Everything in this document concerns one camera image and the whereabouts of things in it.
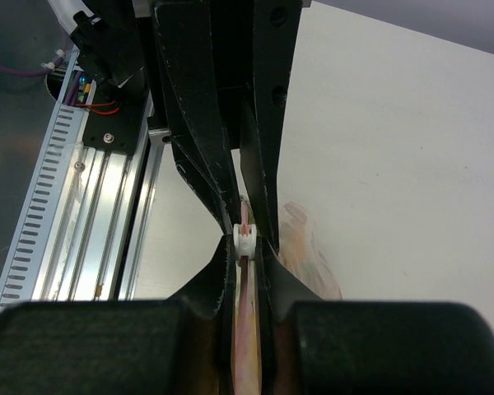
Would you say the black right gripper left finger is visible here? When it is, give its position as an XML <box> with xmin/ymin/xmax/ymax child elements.
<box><xmin>0</xmin><ymin>236</ymin><xmax>235</xmax><ymax>394</ymax></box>

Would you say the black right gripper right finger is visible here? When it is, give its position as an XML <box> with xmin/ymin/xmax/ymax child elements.
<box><xmin>254</xmin><ymin>236</ymin><xmax>494</xmax><ymax>395</ymax></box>

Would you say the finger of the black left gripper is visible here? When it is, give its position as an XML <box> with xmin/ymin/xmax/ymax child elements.
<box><xmin>150</xmin><ymin>1</ymin><xmax>240</xmax><ymax>235</ymax></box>
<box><xmin>240</xmin><ymin>1</ymin><xmax>303</xmax><ymax>251</ymax></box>

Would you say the clear zip top bag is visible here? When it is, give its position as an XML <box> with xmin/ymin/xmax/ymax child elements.
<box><xmin>231</xmin><ymin>197</ymin><xmax>343</xmax><ymax>394</ymax></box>

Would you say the white zip slider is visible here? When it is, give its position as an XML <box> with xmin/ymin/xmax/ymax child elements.
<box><xmin>233</xmin><ymin>224</ymin><xmax>258</xmax><ymax>261</ymax></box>

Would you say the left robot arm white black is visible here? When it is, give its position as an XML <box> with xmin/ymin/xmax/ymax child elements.
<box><xmin>71</xmin><ymin>1</ymin><xmax>303</xmax><ymax>249</ymax></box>

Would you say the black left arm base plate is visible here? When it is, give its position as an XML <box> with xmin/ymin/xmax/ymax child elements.
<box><xmin>81</xmin><ymin>90</ymin><xmax>148</xmax><ymax>156</ymax></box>

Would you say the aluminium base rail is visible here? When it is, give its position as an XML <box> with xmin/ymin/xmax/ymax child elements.
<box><xmin>30</xmin><ymin>119</ymin><xmax>149</xmax><ymax>301</ymax></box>

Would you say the white slotted cable duct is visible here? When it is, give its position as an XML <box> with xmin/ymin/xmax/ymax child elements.
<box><xmin>0</xmin><ymin>49</ymin><xmax>96</xmax><ymax>313</ymax></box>

